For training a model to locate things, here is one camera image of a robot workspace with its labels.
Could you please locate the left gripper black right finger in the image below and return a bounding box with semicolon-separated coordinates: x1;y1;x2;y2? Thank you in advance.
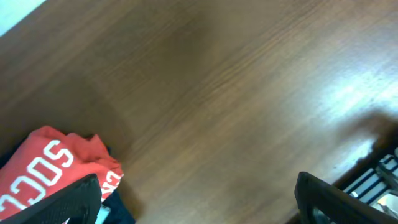
295;172;397;224

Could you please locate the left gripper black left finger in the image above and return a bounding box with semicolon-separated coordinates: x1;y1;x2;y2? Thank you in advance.
2;174;101;224

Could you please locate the orange t-shirt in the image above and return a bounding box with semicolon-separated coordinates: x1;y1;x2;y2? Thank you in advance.
1;126;124;220

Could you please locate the folded grey garment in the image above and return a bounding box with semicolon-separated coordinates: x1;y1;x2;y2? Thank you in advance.
95;205;111;224

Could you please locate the folded navy blue garment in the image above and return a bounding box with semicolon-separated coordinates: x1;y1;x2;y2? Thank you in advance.
0;136;137;224

